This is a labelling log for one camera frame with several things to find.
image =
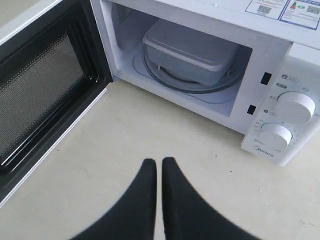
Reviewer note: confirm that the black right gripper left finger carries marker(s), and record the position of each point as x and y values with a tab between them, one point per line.
133	216

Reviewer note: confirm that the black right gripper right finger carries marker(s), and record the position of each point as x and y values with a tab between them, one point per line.
187	216

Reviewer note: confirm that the white lidded plastic container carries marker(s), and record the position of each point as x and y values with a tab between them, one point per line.
192	54

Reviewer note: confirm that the white microwave door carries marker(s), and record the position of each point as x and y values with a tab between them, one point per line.
53	67

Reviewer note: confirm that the white microwave oven body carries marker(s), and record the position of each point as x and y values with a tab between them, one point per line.
250	65

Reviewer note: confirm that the glass turntable plate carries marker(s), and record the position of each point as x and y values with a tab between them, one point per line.
232	78

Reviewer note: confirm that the upper white control knob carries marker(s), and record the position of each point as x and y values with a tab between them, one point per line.
295	107

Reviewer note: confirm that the white control knob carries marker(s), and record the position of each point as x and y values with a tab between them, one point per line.
295	107
275	136

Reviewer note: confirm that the white and blue label sticker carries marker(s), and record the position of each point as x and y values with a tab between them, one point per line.
301	13

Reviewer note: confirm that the lower white control knob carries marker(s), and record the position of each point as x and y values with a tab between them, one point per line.
275	136

